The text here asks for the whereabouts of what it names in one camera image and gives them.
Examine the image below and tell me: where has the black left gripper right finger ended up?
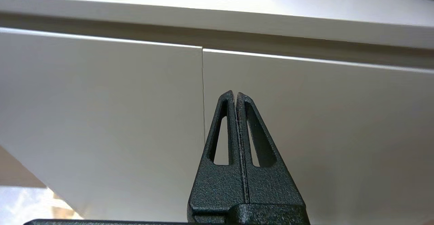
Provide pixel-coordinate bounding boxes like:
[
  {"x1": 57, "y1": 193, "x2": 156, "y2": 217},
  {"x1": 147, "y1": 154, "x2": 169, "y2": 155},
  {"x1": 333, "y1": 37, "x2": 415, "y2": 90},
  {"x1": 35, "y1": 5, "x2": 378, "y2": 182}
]
[{"x1": 236, "y1": 92, "x2": 306, "y2": 206}]

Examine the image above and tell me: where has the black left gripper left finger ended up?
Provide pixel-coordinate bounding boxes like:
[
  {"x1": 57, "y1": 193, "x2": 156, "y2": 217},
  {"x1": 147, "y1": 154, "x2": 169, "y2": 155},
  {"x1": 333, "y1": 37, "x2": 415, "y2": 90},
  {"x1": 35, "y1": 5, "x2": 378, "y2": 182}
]
[{"x1": 188, "y1": 90, "x2": 248, "y2": 216}]

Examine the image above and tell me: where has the grey cabinet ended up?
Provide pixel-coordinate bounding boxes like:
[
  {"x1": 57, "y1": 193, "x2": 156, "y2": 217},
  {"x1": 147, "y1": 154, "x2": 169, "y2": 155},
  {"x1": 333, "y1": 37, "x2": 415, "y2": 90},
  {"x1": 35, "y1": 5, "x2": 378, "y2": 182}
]
[{"x1": 0, "y1": 0, "x2": 434, "y2": 225}]

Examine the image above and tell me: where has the grey cabinet door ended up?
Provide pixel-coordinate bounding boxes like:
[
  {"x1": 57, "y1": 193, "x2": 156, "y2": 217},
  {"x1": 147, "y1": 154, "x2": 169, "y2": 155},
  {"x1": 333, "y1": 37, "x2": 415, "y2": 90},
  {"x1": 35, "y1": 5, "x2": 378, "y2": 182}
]
[
  {"x1": 202, "y1": 48, "x2": 434, "y2": 225},
  {"x1": 0, "y1": 27, "x2": 206, "y2": 224}
]

